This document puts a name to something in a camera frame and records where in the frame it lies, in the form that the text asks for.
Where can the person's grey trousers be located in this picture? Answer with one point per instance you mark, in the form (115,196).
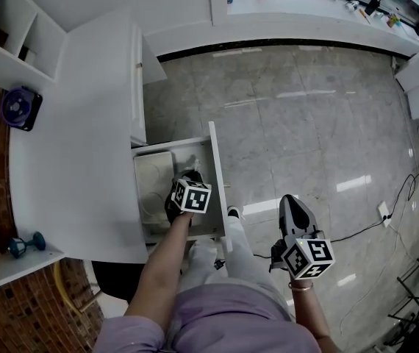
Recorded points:
(239,256)

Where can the purple black fan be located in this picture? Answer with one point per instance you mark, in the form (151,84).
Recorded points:
(19,108)

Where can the black small device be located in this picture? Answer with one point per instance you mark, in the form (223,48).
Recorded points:
(372,6)

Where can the person's black white shoe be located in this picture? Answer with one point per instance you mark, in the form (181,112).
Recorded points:
(233,212)

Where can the colourful small toy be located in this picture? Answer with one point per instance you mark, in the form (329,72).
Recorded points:
(394,20)

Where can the person's purple shirt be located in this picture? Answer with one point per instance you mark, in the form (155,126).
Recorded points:
(224,322)

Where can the person's left forearm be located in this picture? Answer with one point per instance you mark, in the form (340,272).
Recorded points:
(161,267)

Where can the person's right forearm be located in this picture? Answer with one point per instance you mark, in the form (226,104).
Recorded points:
(310,313)

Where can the yellow hoop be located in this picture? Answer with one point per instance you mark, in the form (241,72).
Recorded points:
(62,289)

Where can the white item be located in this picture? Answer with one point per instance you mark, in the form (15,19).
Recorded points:
(194,162)

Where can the black chair seat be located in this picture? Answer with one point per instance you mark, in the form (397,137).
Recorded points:
(115,279)

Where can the white drawer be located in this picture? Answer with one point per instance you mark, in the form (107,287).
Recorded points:
(217,167)

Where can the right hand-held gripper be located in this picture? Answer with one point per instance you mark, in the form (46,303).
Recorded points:
(307,256)

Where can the white flat box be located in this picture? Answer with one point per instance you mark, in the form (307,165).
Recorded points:
(153,186)

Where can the white power strip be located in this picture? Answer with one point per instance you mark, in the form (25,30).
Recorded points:
(384,213)

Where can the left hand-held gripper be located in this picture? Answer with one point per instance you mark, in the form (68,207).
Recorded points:
(193,198)

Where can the teal dumbbell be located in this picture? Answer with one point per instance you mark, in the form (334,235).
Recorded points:
(25,245)

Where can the white drawer cabinet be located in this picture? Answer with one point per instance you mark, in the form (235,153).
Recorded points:
(137,94)

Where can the white open shelf unit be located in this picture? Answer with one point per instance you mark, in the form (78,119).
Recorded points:
(14,31)

